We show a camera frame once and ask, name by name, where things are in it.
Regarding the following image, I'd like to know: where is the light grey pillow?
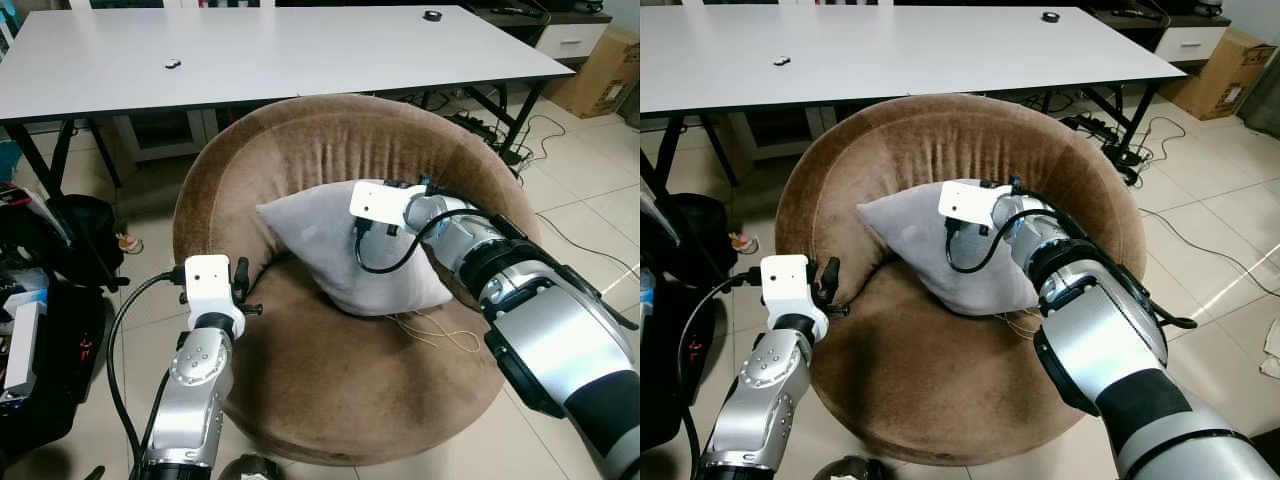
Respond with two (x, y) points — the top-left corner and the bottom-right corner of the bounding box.
(256, 180), (456, 318)
(857, 180), (1041, 318)

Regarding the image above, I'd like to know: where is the brown round velvet sofa chair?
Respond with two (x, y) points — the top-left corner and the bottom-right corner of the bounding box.
(775, 92), (1148, 467)
(172, 93), (541, 467)

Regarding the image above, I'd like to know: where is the black power strip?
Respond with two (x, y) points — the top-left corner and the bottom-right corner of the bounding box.
(450, 110), (503, 143)
(1062, 112), (1113, 143)

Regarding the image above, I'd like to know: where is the white cabinet with glass doors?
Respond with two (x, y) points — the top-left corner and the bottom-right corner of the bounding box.
(105, 108), (221, 163)
(720, 108), (833, 163)

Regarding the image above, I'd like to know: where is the black backpack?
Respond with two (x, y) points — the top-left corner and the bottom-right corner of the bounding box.
(640, 193), (713, 296)
(45, 193), (129, 293)

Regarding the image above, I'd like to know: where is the white table with black legs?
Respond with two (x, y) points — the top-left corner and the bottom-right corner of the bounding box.
(0, 3), (576, 196)
(640, 5), (1188, 196)

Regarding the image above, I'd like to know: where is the dark glossy robot leg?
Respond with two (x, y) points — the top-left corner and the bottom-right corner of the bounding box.
(815, 455), (886, 480)
(218, 453), (283, 480)

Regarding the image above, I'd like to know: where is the open black suitcase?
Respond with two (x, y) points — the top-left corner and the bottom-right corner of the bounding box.
(640, 290), (693, 451)
(0, 265), (109, 463)

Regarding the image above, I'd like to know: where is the white flat box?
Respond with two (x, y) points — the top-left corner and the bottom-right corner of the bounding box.
(3, 300), (43, 393)

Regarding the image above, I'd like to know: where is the brown cardboard box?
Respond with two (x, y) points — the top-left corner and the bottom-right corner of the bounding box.
(545, 25), (641, 119)
(1160, 28), (1278, 121)

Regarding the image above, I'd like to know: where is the dark stand with white drawer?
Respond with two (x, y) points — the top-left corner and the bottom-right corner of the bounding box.
(465, 0), (613, 63)
(1090, 0), (1231, 64)

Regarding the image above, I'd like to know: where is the grey fabric furniture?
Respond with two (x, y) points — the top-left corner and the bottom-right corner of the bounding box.
(1237, 55), (1280, 136)

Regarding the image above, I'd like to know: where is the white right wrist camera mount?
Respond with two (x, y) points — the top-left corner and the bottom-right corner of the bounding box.
(349, 180), (426, 229)
(937, 180), (1011, 226)

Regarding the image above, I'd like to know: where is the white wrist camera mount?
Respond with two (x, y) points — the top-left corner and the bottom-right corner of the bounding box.
(761, 255), (829, 343)
(937, 180), (1011, 226)
(184, 254), (247, 339)
(349, 180), (426, 229)

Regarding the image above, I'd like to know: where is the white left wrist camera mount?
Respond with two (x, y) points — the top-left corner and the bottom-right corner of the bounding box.
(761, 255), (829, 343)
(184, 254), (247, 339)

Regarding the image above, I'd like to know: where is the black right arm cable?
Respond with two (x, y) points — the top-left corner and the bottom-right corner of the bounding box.
(943, 205), (1076, 276)
(353, 205), (501, 276)

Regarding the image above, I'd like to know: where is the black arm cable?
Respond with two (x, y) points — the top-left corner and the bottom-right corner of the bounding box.
(943, 205), (1076, 276)
(105, 268), (189, 471)
(677, 268), (766, 480)
(353, 205), (501, 276)

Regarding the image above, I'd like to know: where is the thin beige string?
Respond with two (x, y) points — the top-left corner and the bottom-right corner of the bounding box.
(995, 305), (1048, 338)
(385, 308), (483, 353)

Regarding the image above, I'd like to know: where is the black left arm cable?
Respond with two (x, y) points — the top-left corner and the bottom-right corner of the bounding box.
(677, 268), (766, 480)
(105, 268), (189, 471)

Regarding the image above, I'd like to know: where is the thin black floor cable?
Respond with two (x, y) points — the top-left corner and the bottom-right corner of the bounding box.
(1100, 114), (1188, 188)
(500, 112), (568, 179)

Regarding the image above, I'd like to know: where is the thin white floor cable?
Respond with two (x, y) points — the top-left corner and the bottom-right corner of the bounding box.
(535, 210), (641, 278)
(1140, 205), (1280, 273)

